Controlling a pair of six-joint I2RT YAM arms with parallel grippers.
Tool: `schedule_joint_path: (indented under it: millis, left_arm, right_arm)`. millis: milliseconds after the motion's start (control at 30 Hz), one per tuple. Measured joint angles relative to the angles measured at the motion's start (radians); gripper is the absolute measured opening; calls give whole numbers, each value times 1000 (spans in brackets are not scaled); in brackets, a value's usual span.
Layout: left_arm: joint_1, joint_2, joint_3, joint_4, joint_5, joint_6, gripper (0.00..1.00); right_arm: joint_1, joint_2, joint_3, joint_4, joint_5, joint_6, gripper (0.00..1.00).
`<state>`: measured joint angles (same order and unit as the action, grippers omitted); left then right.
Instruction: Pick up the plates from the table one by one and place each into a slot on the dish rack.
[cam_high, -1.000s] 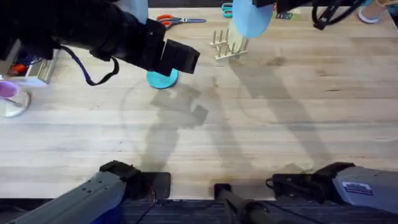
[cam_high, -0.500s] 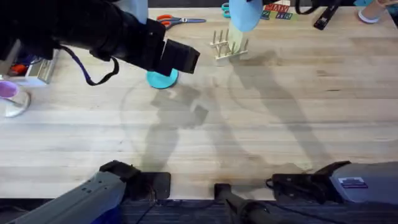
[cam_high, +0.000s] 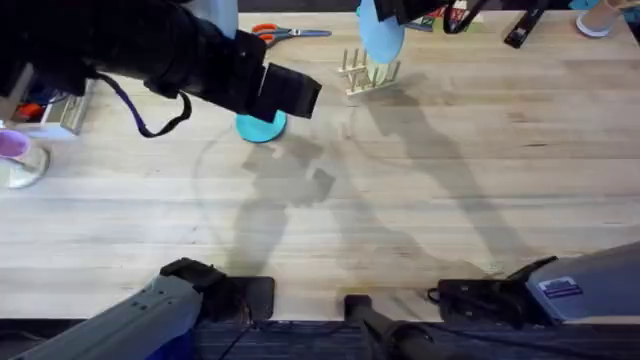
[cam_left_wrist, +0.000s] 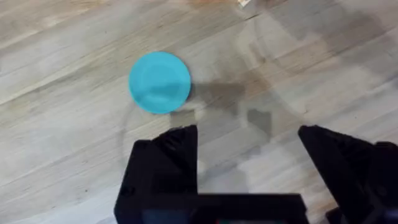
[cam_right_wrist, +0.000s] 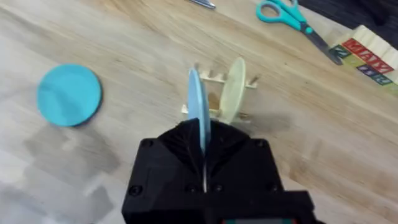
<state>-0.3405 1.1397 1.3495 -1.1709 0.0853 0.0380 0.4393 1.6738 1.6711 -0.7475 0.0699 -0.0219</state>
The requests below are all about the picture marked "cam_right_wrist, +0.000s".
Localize metal tool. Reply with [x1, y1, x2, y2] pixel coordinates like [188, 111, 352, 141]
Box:
[189, 0, 217, 10]

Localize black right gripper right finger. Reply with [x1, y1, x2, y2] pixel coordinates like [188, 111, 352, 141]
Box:
[205, 119, 284, 194]

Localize teal handled scissors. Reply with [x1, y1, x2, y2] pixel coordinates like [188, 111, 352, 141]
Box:
[255, 0, 344, 66]

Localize small wooden peg rack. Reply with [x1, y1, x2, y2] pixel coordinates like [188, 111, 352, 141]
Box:
[181, 63, 259, 123]

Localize box with coloured letter blocks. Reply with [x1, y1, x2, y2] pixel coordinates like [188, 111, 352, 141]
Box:
[329, 24, 398, 94]

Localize cream plate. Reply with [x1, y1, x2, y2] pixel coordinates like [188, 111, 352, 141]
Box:
[219, 57, 247, 125]

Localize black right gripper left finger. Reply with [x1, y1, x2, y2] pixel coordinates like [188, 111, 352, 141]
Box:
[123, 118, 206, 200]

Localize turquoise plate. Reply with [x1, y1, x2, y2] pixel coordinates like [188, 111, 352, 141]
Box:
[36, 63, 103, 128]

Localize light blue plate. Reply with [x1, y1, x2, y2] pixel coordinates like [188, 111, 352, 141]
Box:
[187, 68, 212, 154]

